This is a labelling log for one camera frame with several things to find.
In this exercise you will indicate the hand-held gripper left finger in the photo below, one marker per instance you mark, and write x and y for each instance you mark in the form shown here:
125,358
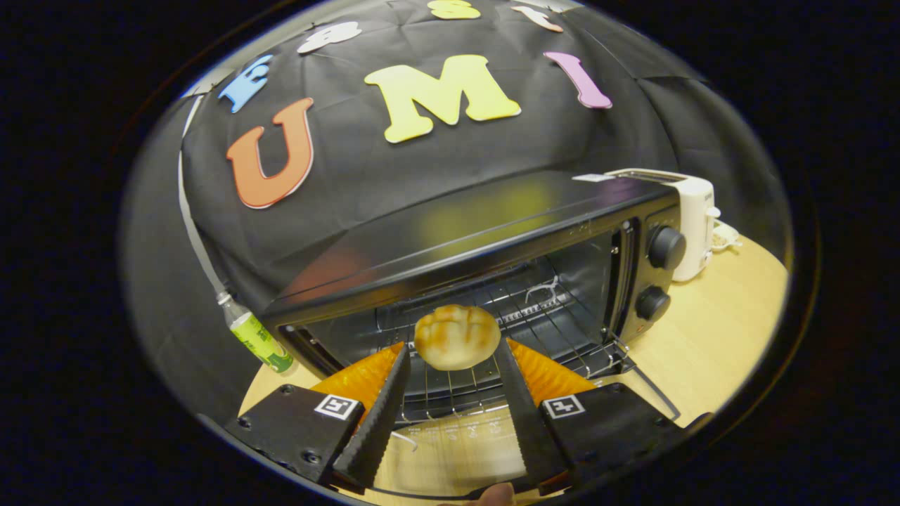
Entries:
376,429

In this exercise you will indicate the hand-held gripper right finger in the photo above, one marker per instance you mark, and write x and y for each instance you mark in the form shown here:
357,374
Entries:
524,422

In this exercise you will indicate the round bread bun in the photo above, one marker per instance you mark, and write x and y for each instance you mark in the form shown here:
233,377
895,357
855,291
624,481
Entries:
457,337

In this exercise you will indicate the black toaster oven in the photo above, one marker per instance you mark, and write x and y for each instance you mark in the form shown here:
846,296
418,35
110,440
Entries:
457,232

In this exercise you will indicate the white pop-up toaster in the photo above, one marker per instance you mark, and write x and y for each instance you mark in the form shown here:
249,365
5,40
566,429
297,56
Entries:
696,225

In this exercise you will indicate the green label plastic bottle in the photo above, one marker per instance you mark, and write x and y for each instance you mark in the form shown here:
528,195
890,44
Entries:
260,341

